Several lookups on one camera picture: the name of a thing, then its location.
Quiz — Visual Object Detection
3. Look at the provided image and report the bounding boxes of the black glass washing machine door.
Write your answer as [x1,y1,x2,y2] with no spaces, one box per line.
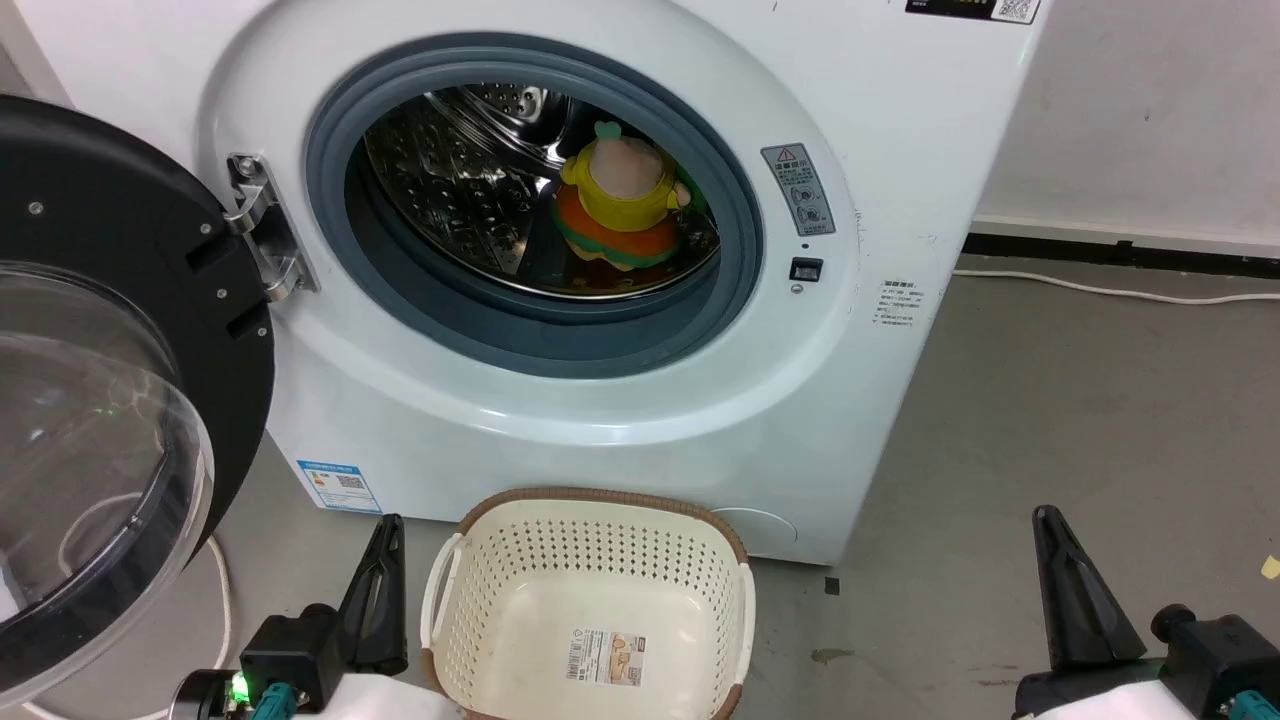
[0,95,277,707]

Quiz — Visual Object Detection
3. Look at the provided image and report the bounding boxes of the cream perforated laundry basket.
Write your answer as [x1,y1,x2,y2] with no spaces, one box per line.
[419,487,757,720]

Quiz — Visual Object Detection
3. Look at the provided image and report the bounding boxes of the metal door hinge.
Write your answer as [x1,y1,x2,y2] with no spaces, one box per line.
[227,152,320,304]

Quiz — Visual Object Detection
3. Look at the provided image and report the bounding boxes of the grey warning sticker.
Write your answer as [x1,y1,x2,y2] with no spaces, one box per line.
[760,143,838,239]

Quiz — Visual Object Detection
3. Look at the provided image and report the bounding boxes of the thin white floor cable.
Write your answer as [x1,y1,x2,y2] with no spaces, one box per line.
[951,267,1280,306]

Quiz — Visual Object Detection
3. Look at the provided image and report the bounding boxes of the grey rubber door gasket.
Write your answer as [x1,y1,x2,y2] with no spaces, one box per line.
[304,34,767,380]

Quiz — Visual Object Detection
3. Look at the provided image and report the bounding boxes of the black baseboard strip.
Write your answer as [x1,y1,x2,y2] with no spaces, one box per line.
[964,231,1280,282]

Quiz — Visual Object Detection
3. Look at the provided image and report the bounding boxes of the yellow orange plush toy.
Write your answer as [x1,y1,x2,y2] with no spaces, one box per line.
[552,120,707,273]

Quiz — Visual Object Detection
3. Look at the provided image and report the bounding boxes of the stainless steel washer drum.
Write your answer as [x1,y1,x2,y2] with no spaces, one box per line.
[361,84,722,300]

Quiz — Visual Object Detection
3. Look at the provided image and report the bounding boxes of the round filter cover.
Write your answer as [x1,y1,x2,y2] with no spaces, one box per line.
[704,507,800,562]

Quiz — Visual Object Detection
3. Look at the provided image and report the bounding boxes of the white front-load washing machine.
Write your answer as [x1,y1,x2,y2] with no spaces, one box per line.
[15,0,1051,567]

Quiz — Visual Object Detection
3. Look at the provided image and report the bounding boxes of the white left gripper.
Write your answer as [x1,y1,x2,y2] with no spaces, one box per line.
[298,514,469,720]

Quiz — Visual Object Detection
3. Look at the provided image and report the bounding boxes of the small text sticker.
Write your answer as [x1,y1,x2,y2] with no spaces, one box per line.
[874,279,927,332]

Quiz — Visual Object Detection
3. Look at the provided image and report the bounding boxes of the teal left cable connector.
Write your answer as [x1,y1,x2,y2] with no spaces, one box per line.
[249,682,302,720]

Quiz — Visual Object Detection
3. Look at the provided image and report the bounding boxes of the paper label with barcode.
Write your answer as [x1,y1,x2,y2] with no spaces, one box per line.
[566,627,645,689]

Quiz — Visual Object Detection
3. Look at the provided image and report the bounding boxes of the blue energy label sticker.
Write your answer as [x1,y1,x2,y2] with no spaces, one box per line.
[296,459,384,516]

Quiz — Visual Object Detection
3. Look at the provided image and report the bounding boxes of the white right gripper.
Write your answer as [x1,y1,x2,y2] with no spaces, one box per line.
[1011,505,1187,720]

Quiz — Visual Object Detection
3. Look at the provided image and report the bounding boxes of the black control panel strip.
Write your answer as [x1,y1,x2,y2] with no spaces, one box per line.
[905,0,1042,24]

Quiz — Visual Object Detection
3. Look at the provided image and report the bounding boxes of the white looped hose cable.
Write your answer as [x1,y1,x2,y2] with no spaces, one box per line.
[18,490,234,720]

